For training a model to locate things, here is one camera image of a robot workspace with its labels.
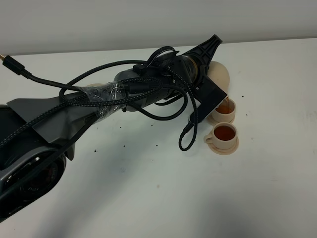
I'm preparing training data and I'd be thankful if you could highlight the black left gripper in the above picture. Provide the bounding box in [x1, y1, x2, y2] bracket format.
[173, 35, 222, 89]

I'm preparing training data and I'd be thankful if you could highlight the beige ceramic teapot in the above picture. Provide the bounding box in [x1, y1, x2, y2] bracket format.
[208, 61, 230, 94]

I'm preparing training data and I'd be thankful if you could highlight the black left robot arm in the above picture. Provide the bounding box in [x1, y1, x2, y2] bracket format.
[0, 35, 227, 221]

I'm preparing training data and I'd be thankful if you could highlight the beige teapot saucer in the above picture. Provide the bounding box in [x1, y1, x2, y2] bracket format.
[86, 83, 105, 87]

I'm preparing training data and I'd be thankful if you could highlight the far beige teacup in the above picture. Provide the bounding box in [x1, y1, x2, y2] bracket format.
[212, 98, 236, 114]

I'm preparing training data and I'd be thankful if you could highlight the beige teacup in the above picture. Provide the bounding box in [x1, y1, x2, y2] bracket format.
[204, 122, 238, 150]
[212, 98, 236, 114]

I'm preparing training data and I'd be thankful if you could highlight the far beige cup saucer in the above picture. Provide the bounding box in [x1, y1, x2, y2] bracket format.
[207, 112, 235, 125]

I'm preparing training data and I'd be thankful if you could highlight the beige cup saucer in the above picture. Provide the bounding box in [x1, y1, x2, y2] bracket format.
[207, 112, 235, 125]
[208, 138, 239, 155]

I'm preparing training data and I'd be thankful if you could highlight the near beige teacup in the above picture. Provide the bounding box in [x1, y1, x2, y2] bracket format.
[204, 122, 238, 150]

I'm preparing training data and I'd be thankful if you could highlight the near beige cup saucer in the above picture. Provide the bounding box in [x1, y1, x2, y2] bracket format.
[208, 138, 239, 155]

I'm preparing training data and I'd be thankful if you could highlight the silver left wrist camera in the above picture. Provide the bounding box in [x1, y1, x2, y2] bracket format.
[192, 75, 227, 123]

